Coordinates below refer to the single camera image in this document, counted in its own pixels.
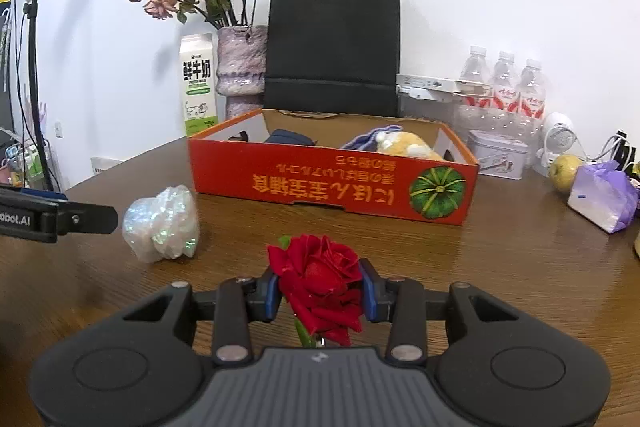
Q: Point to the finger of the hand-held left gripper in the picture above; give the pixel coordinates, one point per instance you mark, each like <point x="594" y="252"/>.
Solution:
<point x="85" y="219"/>
<point x="45" y="195"/>

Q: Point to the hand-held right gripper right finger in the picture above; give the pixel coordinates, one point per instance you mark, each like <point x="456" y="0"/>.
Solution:
<point x="366" y="294"/>

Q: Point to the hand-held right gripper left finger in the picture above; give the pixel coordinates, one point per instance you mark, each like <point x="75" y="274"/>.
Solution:
<point x="272" y="297"/>

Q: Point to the red rose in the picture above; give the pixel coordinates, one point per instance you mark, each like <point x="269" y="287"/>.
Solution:
<point x="320" y="277"/>

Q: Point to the iridescent plastic bag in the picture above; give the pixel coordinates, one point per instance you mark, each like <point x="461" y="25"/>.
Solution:
<point x="160" y="227"/>

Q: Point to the red cardboard box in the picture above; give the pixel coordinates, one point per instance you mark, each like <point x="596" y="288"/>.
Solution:
<point x="325" y="187"/>

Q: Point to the yellow plush toy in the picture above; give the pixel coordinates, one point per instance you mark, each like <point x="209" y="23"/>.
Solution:
<point x="405" y="146"/>

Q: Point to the purple woven cloth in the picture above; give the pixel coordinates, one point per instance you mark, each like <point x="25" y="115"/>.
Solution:
<point x="362" y="139"/>

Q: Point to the navy blue pouch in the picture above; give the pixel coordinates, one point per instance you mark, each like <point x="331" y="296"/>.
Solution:
<point x="290" y="138"/>

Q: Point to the white board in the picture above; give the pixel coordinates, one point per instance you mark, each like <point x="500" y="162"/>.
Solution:
<point x="105" y="167"/>

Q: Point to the white green milk carton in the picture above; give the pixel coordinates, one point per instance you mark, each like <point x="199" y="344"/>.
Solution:
<point x="197" y="92"/>

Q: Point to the white metal tin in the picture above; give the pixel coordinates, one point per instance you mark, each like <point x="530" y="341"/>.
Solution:
<point x="497" y="154"/>

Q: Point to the black light stand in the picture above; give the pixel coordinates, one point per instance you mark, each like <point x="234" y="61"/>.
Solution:
<point x="32" y="2"/>

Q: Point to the purple marbled vase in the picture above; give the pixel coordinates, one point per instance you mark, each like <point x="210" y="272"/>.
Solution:
<point x="240" y="67"/>

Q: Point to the long white box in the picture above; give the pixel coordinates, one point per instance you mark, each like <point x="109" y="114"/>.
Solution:
<point x="425" y="84"/>

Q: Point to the green apple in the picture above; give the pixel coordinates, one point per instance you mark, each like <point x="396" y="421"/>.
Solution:
<point x="565" y="174"/>

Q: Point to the small white fan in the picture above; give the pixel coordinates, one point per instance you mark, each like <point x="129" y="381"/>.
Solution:
<point x="557" y="137"/>

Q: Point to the black paper bag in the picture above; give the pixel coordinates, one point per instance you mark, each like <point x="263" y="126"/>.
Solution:
<point x="330" y="47"/>

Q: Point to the clear water bottle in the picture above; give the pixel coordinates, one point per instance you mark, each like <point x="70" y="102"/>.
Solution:
<point x="505" y="77"/>
<point x="473" y="67"/>
<point x="532" y="82"/>

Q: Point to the purple tissue packet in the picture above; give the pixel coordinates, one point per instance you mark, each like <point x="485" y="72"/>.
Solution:
<point x="600" y="197"/>

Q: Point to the wall socket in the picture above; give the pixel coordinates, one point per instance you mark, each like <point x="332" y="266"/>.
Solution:
<point x="58" y="129"/>

